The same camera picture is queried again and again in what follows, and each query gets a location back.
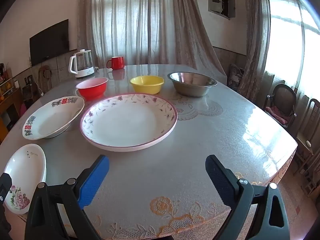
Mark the small black box appliance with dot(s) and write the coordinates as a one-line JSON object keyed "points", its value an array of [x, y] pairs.
{"points": [[27, 92]]}

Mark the red bowl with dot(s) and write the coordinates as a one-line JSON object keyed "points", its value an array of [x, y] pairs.
{"points": [[92, 91]]}

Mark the white plate with red characters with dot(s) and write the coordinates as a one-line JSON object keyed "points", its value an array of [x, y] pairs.
{"points": [[50, 120]]}

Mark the pink object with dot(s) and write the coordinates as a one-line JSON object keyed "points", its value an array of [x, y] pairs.
{"points": [[23, 108]]}

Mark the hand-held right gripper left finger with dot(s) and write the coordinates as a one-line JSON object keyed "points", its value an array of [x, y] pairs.
{"points": [[93, 180]]}

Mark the pink seat cushion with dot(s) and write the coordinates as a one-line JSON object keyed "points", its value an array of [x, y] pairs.
{"points": [[277, 112]]}

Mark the red mug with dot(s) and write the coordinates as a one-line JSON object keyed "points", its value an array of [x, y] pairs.
{"points": [[117, 63]]}

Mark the narrow beige sheer curtain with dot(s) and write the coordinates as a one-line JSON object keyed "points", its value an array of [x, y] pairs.
{"points": [[255, 42]]}

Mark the white glass electric kettle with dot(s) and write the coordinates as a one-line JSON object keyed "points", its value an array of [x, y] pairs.
{"points": [[83, 72]]}

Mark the dark round-backed chair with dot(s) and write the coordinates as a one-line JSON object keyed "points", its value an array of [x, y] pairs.
{"points": [[282, 97]]}

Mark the small white box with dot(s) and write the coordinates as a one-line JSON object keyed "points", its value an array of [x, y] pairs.
{"points": [[16, 84]]}

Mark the tan wooden chair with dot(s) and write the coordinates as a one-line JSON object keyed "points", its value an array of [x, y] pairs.
{"points": [[45, 66]]}

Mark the yellow bowl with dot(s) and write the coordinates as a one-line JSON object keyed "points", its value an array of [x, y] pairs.
{"points": [[147, 87]]}

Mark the window with white frame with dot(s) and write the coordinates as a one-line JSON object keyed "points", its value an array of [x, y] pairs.
{"points": [[287, 30]]}

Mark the wooden cabinet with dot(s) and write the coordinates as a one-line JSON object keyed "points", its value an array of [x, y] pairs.
{"points": [[10, 102]]}

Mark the stainless steel bowl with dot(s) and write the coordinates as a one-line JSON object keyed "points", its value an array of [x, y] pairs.
{"points": [[192, 90]]}

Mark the black television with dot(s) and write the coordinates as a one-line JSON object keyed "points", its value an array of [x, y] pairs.
{"points": [[50, 42]]}

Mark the grey electrical panel box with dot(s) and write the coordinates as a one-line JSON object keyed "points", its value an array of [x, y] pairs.
{"points": [[215, 2]]}

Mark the large pink-rimmed floral plate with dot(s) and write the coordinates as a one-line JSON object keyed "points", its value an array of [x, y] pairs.
{"points": [[125, 122]]}

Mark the white plate with pink rose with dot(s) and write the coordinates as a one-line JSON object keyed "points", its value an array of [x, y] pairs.
{"points": [[25, 170]]}

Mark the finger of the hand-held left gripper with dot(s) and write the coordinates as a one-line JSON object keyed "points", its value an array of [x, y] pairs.
{"points": [[5, 185]]}

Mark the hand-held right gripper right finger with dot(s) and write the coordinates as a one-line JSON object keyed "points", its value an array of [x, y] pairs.
{"points": [[217, 172]]}

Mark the dark cloth bundle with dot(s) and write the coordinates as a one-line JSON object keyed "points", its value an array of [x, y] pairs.
{"points": [[236, 76]]}

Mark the wide beige sheer curtain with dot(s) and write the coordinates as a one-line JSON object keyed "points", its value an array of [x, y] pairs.
{"points": [[125, 17]]}

